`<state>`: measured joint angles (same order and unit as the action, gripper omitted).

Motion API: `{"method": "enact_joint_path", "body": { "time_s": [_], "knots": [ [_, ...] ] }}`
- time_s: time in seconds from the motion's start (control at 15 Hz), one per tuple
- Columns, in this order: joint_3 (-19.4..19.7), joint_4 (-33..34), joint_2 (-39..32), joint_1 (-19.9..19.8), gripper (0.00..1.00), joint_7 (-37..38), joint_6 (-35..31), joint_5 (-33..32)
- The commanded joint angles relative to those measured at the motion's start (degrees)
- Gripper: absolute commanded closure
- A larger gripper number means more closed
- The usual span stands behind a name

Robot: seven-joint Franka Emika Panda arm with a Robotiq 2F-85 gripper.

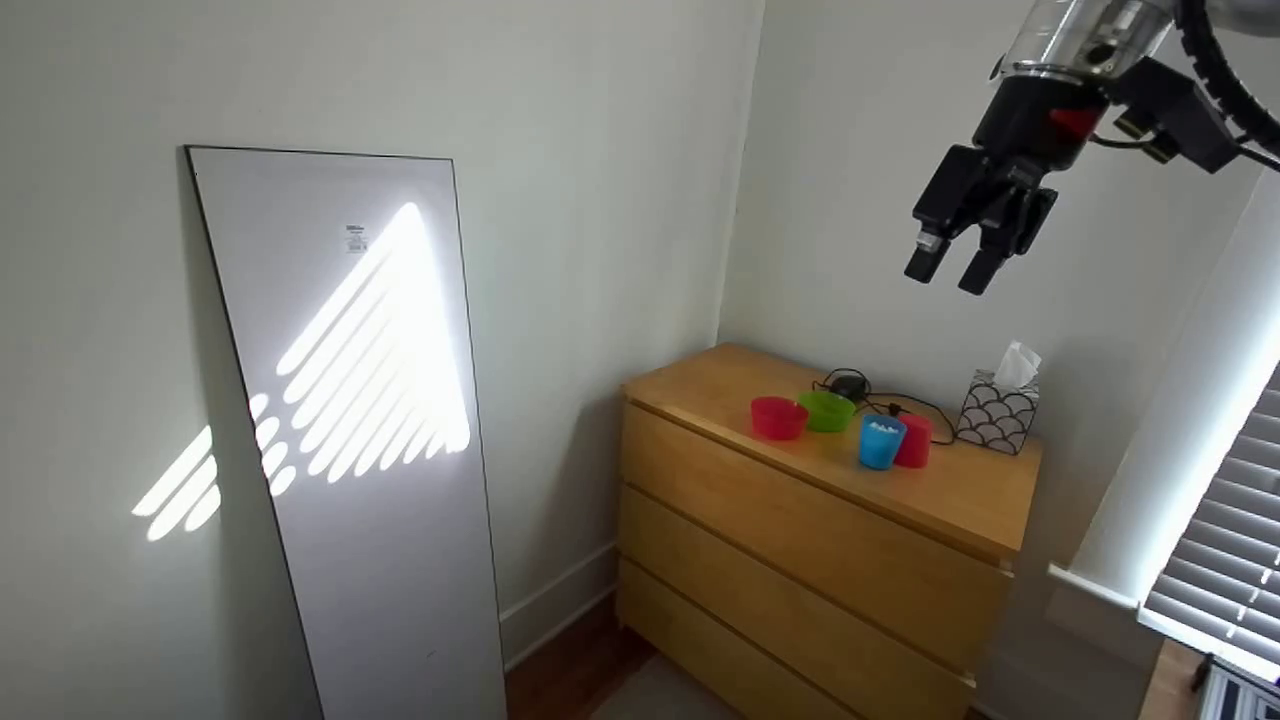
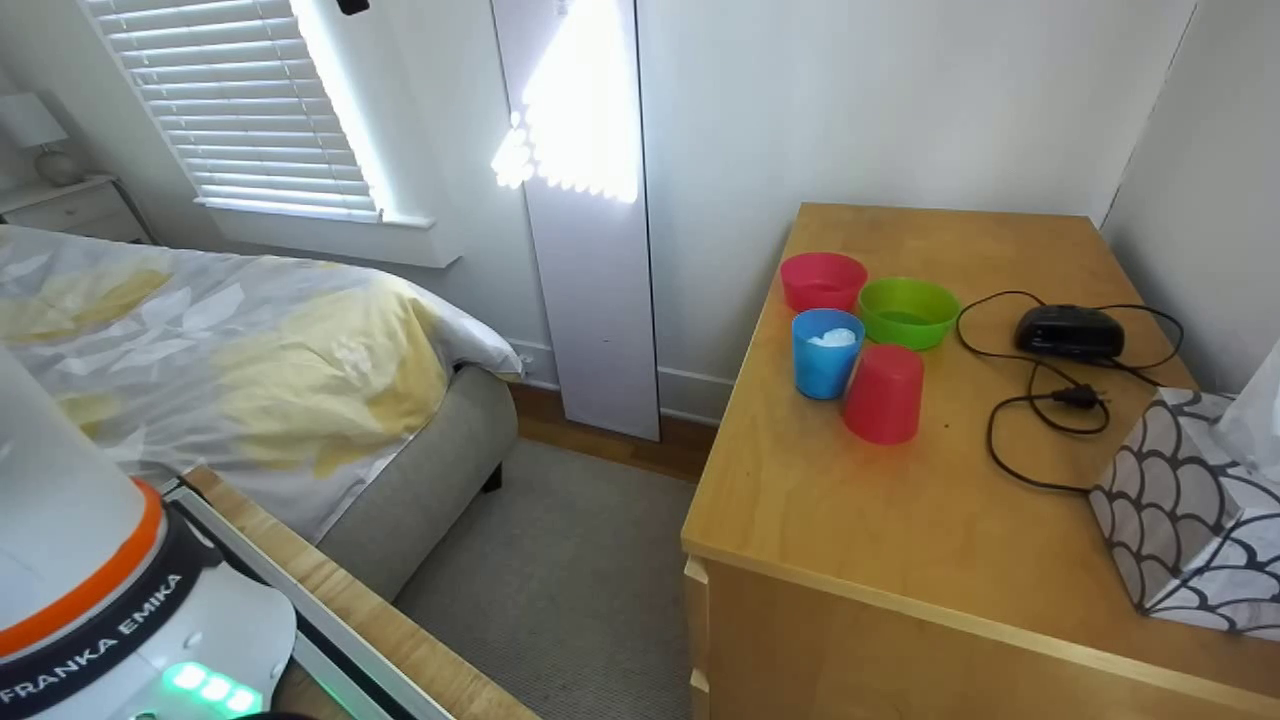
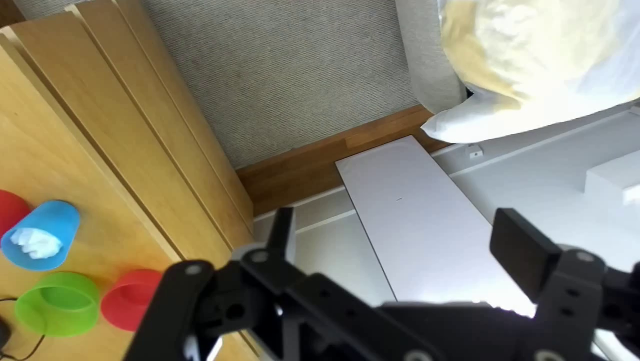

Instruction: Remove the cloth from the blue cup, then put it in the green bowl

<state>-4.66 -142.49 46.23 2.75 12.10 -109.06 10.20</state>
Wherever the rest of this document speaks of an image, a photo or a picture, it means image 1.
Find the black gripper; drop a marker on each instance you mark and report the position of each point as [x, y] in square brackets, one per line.
[1042, 121]

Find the small white cloth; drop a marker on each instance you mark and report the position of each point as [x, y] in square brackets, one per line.
[882, 428]

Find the blue plastic cup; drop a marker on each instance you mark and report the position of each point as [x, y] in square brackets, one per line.
[879, 451]

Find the red plastic cup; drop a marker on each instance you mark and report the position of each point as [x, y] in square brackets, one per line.
[916, 440]

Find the green plastic bowl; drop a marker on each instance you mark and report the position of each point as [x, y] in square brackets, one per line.
[829, 410]

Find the white tissue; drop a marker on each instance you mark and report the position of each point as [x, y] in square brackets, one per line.
[1016, 365]

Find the scale-patterned tissue box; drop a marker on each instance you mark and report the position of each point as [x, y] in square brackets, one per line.
[997, 417]

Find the black charger device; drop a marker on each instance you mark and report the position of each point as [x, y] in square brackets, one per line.
[847, 384]

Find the wooden dresser drawer front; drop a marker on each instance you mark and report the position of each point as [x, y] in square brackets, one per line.
[772, 605]
[802, 522]
[695, 642]

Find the light wooden dresser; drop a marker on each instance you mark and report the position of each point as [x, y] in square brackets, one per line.
[802, 533]

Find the white window blinds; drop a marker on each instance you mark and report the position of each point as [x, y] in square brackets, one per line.
[1226, 562]

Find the white baseboard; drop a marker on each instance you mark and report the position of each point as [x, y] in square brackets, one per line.
[562, 605]

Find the tall white leaning board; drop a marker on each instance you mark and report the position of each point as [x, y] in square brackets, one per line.
[345, 440]

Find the white window frame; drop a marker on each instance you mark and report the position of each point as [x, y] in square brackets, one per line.
[1175, 440]

